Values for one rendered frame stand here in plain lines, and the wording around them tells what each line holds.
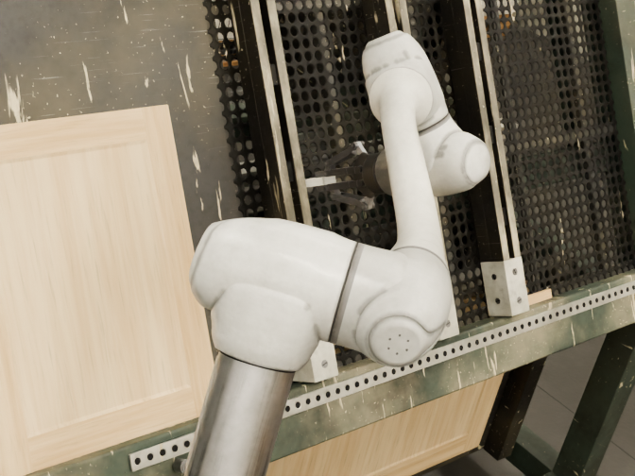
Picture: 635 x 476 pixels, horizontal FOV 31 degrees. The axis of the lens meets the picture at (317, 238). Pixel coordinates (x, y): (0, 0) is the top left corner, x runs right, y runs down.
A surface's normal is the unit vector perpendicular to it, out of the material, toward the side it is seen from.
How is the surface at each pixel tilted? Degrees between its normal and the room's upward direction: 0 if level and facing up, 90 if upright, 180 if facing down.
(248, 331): 69
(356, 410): 58
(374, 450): 90
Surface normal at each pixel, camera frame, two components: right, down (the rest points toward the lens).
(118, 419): 0.63, -0.04
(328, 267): 0.20, -0.33
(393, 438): 0.62, 0.49
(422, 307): 0.54, -0.49
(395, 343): -0.01, 0.42
